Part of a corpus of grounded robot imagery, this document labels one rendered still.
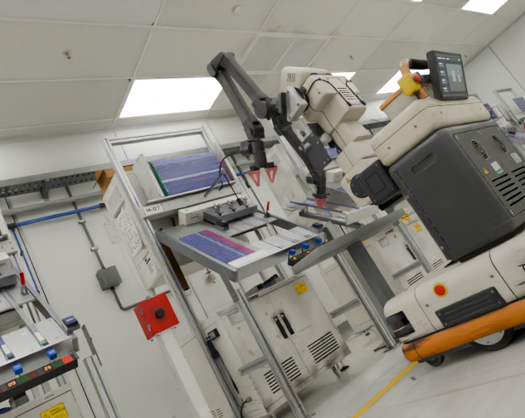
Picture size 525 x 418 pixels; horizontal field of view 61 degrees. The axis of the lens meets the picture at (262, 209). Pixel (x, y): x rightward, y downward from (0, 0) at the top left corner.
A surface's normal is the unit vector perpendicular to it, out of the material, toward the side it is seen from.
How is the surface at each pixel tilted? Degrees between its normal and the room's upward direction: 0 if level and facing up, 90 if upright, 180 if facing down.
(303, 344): 90
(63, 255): 90
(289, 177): 90
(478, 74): 90
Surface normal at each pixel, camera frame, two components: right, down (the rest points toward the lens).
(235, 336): 0.50, -0.49
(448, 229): -0.69, 0.20
